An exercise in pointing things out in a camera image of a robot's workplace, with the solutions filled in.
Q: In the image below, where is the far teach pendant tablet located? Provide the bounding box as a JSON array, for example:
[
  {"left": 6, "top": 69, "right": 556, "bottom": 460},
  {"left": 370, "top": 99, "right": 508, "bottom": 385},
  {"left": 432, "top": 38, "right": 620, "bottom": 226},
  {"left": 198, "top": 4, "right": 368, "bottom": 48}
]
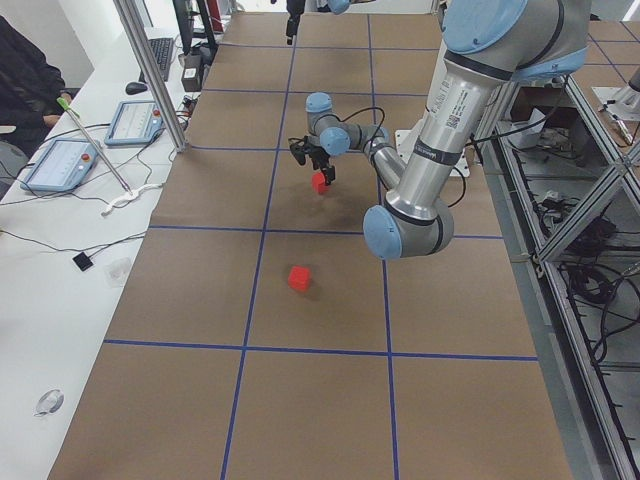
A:
[{"left": 104, "top": 101, "right": 164, "bottom": 147}]

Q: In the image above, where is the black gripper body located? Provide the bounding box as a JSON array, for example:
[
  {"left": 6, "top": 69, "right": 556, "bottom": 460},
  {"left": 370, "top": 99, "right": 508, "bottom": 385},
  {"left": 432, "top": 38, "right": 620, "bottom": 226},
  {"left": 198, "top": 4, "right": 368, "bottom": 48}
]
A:
[{"left": 306, "top": 145, "right": 333, "bottom": 172}]

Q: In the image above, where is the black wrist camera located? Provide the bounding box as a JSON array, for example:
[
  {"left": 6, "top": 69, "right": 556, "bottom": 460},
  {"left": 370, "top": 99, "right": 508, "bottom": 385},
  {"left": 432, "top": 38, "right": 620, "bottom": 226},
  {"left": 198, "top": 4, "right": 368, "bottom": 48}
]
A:
[{"left": 288, "top": 136, "right": 311, "bottom": 166}]

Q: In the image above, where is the black box with label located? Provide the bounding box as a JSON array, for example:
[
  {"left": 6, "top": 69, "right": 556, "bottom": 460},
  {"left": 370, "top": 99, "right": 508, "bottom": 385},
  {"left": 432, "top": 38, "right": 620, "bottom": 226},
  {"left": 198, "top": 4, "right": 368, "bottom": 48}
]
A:
[{"left": 181, "top": 54, "right": 203, "bottom": 93}]

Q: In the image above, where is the metal rod with handle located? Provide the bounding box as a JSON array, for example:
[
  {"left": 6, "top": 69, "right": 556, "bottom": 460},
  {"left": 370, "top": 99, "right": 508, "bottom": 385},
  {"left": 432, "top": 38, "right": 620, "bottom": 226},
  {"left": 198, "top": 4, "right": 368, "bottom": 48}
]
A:
[{"left": 56, "top": 96, "right": 134, "bottom": 198}]

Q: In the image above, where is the near teach pendant tablet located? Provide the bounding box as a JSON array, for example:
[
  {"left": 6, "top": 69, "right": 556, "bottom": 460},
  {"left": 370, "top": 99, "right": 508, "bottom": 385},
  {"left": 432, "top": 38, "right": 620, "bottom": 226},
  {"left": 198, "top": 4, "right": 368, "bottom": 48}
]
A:
[{"left": 21, "top": 139, "right": 98, "bottom": 192}]

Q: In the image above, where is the red block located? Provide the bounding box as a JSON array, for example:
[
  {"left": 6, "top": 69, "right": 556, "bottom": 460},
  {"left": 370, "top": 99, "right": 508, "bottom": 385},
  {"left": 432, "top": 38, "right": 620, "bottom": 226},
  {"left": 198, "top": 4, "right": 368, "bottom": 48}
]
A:
[
  {"left": 287, "top": 265, "right": 312, "bottom": 292},
  {"left": 311, "top": 172, "right": 329, "bottom": 195}
]

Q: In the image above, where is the aluminium frame post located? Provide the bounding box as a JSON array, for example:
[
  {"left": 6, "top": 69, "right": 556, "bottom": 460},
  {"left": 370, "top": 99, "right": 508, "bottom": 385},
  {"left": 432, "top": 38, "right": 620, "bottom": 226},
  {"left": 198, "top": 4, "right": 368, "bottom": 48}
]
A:
[{"left": 113, "top": 0, "right": 187, "bottom": 153}]

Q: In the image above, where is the seated person dark jacket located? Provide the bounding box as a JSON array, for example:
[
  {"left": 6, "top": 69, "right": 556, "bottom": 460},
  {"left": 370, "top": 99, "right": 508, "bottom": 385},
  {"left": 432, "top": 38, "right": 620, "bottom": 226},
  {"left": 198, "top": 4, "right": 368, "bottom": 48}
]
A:
[{"left": 1, "top": 19, "right": 72, "bottom": 157}]

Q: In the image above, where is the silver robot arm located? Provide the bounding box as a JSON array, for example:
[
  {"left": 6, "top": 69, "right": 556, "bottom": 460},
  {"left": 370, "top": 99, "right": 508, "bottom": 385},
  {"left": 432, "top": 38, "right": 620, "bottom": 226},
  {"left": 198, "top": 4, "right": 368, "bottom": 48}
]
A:
[
  {"left": 285, "top": 0, "right": 373, "bottom": 46},
  {"left": 290, "top": 1, "right": 591, "bottom": 260}
]

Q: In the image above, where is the small black square pad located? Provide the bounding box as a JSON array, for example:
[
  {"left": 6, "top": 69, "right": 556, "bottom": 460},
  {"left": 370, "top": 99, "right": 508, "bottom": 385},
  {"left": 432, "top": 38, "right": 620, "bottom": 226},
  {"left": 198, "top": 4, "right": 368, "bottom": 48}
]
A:
[{"left": 72, "top": 252, "right": 94, "bottom": 272}]

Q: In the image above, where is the black keyboard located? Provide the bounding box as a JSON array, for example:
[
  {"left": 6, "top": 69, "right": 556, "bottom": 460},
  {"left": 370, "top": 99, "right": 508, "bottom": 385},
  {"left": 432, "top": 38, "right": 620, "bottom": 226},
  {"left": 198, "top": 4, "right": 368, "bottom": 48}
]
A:
[{"left": 148, "top": 37, "right": 175, "bottom": 81}]

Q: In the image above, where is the teach pendant tablet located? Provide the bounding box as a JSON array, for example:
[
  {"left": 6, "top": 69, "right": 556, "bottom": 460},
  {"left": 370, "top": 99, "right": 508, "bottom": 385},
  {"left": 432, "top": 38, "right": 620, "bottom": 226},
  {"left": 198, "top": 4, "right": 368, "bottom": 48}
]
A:
[
  {"left": 21, "top": 139, "right": 98, "bottom": 192},
  {"left": 104, "top": 101, "right": 164, "bottom": 147}
]

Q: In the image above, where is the black computer mouse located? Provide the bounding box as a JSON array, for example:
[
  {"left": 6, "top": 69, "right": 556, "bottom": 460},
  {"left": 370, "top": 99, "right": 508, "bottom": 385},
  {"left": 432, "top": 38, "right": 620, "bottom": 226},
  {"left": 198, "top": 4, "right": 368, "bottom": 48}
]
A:
[{"left": 125, "top": 82, "right": 148, "bottom": 95}]

